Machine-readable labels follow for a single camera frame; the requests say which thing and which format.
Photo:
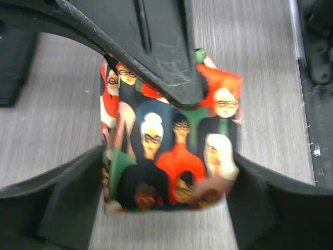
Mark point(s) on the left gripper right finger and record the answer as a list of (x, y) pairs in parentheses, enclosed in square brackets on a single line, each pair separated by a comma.
[(273, 211)]

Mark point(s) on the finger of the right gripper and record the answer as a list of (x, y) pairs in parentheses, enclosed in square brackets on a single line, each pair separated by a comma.
[(155, 39)]

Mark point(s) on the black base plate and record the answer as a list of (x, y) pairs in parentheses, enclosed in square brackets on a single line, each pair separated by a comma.
[(312, 29)]

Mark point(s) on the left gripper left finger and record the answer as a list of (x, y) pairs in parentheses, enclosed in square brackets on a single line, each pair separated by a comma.
[(56, 209)]

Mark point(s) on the black placemat cloth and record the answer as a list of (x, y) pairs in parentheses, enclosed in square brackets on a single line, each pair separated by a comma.
[(17, 51)]

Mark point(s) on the red floral patterned tie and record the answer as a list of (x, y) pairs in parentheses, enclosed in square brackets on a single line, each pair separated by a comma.
[(158, 156)]

